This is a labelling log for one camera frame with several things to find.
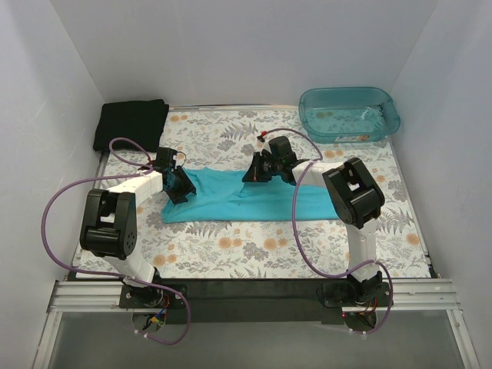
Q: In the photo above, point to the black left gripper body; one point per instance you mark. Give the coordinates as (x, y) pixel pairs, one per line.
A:
(181, 188)

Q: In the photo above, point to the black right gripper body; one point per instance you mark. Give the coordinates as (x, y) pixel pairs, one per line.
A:
(256, 171)

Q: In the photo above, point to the turquoise t-shirt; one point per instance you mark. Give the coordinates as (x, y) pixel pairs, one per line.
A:
(223, 196)

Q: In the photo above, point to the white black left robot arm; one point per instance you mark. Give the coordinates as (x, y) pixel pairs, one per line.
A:
(109, 226)

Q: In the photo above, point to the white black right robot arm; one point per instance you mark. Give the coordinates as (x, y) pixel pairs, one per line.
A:
(357, 201)

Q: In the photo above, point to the folded black t-shirt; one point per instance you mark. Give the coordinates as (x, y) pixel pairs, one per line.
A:
(141, 121)

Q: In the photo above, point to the teal transparent plastic bin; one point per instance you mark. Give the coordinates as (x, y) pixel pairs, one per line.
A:
(348, 114)

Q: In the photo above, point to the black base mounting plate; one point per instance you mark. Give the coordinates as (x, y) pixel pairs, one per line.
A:
(257, 300)

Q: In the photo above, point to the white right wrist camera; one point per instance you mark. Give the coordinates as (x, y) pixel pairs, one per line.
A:
(265, 149)

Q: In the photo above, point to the aluminium frame rail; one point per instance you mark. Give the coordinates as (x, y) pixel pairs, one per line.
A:
(102, 296)

